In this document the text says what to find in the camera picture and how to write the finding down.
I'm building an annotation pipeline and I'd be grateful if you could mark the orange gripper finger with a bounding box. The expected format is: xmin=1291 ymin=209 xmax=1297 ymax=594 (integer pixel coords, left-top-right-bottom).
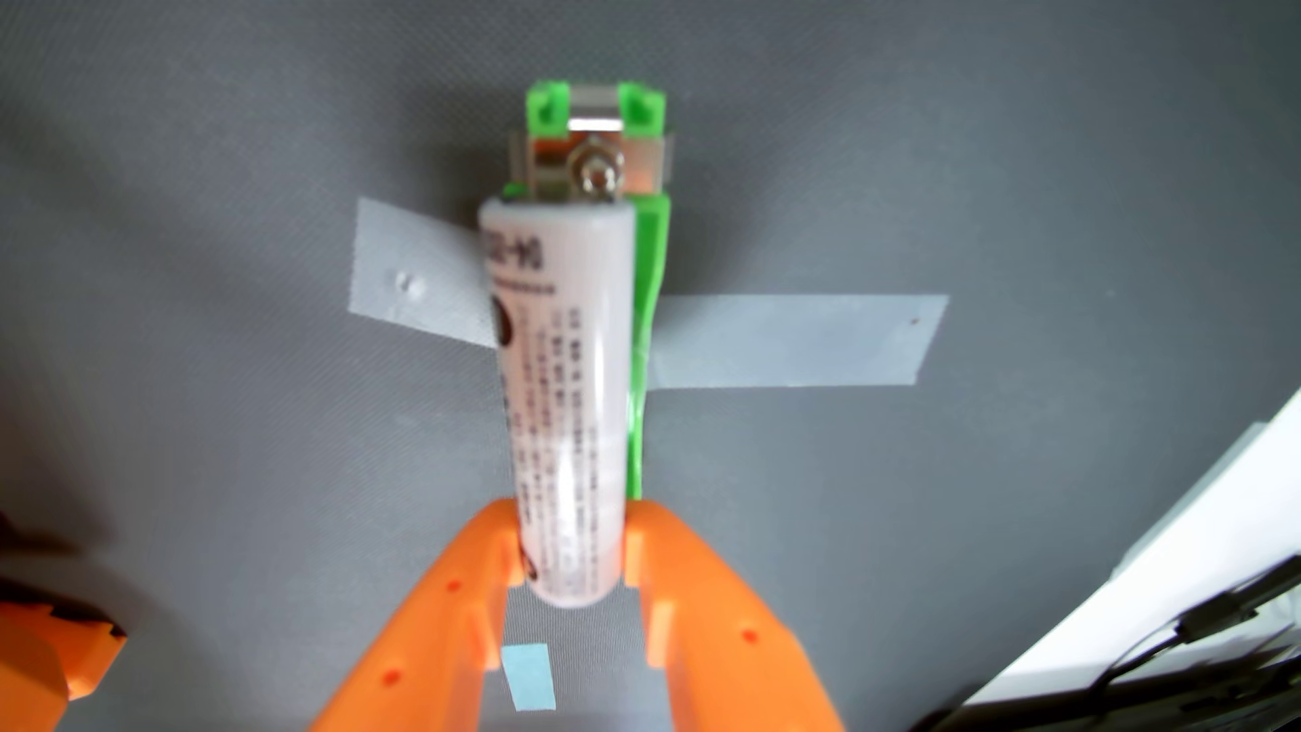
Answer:
xmin=310 ymin=496 xmax=530 ymax=732
xmin=622 ymin=498 xmax=845 ymax=732

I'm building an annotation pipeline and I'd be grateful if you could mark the white cylindrical battery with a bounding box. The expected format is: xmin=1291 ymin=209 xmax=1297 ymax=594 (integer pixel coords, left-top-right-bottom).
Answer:
xmin=478 ymin=195 xmax=640 ymax=609

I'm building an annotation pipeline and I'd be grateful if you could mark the green battery holder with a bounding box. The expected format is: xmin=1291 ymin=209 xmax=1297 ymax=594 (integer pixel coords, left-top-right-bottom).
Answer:
xmin=501 ymin=81 xmax=676 ymax=502

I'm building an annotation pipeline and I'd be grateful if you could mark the light blue tape strip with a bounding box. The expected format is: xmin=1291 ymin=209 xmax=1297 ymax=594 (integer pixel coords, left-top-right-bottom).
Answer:
xmin=501 ymin=643 xmax=558 ymax=713

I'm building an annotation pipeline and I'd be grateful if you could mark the dark grey table mat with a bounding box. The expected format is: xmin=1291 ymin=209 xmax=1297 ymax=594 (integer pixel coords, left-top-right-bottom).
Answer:
xmin=0 ymin=0 xmax=1301 ymax=732

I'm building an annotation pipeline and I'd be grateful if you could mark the long grey tape strip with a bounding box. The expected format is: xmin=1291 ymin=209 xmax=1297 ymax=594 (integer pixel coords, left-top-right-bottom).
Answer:
xmin=645 ymin=293 xmax=951 ymax=390

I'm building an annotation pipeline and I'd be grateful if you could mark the black Dell laptop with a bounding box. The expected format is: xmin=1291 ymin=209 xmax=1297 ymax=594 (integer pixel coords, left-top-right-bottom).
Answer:
xmin=915 ymin=554 xmax=1301 ymax=732

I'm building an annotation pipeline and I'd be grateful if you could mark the black adapter cable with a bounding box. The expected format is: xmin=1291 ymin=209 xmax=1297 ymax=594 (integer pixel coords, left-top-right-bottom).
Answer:
xmin=1088 ymin=584 xmax=1262 ymax=703

